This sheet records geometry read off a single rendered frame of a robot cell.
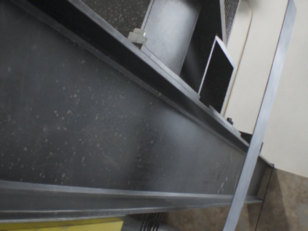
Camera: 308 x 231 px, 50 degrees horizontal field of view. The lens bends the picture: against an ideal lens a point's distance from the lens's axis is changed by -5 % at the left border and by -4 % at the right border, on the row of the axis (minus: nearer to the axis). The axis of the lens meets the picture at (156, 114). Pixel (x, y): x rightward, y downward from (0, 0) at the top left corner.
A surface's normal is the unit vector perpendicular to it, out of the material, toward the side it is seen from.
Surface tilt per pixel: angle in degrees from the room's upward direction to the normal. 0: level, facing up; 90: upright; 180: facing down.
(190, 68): 90
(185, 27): 90
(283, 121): 90
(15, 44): 90
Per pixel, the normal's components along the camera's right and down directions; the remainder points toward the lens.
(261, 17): -0.41, -0.22
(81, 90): 0.86, 0.23
